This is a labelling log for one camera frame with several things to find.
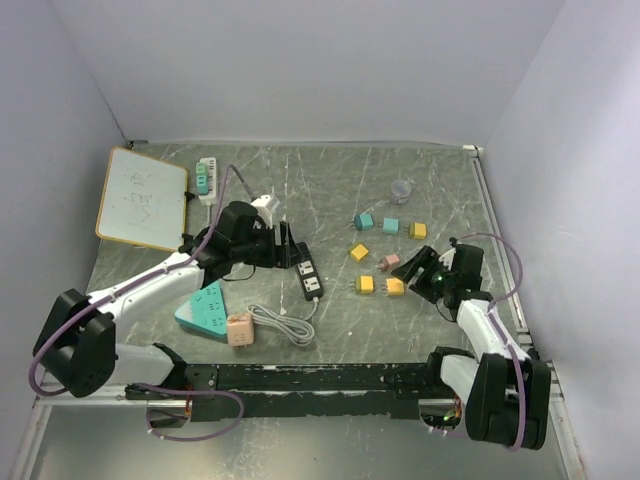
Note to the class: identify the black base bar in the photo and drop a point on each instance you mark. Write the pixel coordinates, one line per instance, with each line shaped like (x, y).
(397, 390)

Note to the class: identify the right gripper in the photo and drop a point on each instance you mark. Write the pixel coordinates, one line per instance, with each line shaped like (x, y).
(427, 258)

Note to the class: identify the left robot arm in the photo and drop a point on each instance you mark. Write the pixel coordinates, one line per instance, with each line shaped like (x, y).
(78, 343)

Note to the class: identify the pink cube socket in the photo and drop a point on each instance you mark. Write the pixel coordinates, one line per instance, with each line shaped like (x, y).
(240, 329)

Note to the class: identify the aluminium rail frame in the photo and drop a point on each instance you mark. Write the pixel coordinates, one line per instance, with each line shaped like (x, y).
(318, 190)

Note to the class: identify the green plug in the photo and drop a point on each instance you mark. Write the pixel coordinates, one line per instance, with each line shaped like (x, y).
(201, 169)

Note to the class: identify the pink plug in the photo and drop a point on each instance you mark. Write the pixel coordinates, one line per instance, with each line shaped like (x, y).
(388, 262)

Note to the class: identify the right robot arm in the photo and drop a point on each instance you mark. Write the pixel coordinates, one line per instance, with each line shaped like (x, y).
(503, 391)

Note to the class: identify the yellow plug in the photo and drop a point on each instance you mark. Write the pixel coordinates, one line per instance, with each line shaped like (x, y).
(394, 287)
(417, 230)
(363, 284)
(358, 252)

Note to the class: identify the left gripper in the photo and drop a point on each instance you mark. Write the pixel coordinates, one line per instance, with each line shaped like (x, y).
(289, 254)

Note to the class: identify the black power strip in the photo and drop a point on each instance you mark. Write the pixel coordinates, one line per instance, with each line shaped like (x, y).
(308, 275)

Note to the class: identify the clear plastic cup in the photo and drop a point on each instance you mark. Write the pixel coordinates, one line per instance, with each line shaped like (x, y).
(400, 192)

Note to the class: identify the white power strip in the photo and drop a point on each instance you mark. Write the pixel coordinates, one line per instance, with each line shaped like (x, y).
(211, 198)

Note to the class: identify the teal triangular socket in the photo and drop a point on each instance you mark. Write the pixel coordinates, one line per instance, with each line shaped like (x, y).
(205, 312)

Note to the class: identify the small whiteboard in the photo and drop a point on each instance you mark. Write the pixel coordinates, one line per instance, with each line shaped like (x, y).
(143, 202)

